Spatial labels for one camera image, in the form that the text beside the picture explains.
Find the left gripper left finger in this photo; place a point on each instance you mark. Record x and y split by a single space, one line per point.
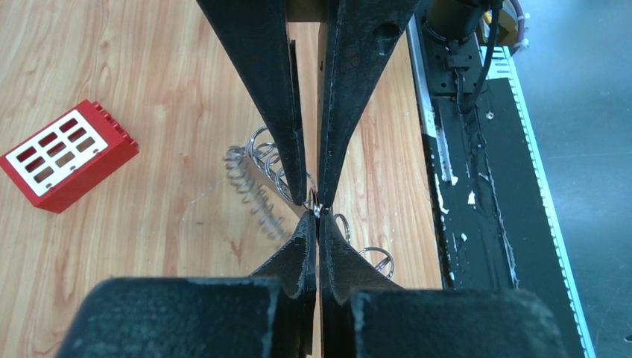
268 313

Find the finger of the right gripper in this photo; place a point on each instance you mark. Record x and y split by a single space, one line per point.
254 35
356 41

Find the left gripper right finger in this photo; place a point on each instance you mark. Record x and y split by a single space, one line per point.
364 314

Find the red white window brick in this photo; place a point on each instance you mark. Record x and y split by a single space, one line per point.
60 163

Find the grey slotted cable duct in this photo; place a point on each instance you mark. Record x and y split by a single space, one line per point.
503 66

